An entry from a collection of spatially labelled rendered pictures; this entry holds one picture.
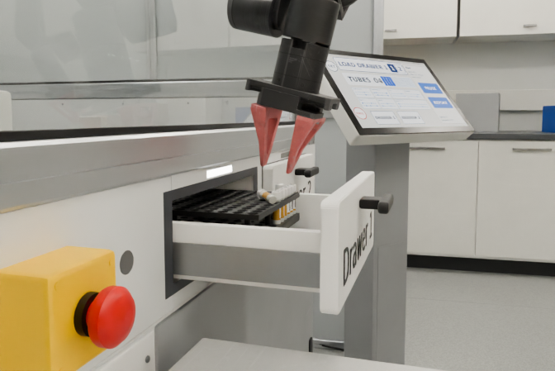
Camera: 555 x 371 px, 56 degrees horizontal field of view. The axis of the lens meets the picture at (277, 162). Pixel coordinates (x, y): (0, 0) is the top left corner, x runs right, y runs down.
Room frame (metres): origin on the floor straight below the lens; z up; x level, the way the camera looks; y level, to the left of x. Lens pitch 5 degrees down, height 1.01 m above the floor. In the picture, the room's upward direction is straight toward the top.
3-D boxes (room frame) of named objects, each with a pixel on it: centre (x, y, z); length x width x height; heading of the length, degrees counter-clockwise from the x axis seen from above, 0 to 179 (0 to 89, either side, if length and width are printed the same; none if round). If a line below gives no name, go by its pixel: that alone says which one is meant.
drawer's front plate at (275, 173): (0.97, -0.03, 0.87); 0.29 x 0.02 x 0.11; 163
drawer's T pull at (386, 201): (0.61, -0.12, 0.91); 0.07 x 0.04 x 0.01; 163
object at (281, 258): (0.68, 0.11, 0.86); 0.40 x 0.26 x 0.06; 73
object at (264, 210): (0.65, 0.00, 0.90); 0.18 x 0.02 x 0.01; 163
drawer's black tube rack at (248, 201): (0.68, 0.10, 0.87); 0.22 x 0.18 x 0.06; 73
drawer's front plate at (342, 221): (0.62, -0.09, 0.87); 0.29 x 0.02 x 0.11; 163
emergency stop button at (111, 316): (0.34, 0.11, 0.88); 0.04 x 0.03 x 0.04; 163
